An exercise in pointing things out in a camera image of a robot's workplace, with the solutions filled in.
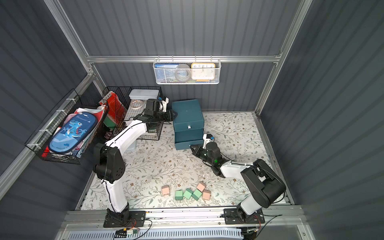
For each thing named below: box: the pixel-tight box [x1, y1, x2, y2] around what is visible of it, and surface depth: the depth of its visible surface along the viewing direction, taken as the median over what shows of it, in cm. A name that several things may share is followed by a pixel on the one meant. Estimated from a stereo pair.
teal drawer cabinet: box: [171, 99, 205, 151], surface depth 91 cm
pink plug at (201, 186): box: [196, 181, 207, 192], surface depth 84 cm
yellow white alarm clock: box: [191, 62, 216, 80], surface depth 90 cm
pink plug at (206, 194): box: [202, 189, 211, 201], surface depth 81 cm
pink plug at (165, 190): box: [161, 185, 171, 196], surface depth 82 cm
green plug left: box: [175, 190, 184, 201], surface depth 81 cm
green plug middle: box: [182, 188, 194, 200], surface depth 81 cm
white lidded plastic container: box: [128, 89, 160, 100], surface depth 104 cm
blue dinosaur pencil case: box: [49, 112, 98, 154], surface depth 67 cm
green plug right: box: [191, 189, 202, 201], surface depth 81 cm
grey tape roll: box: [174, 63, 192, 82], surface depth 89 cm
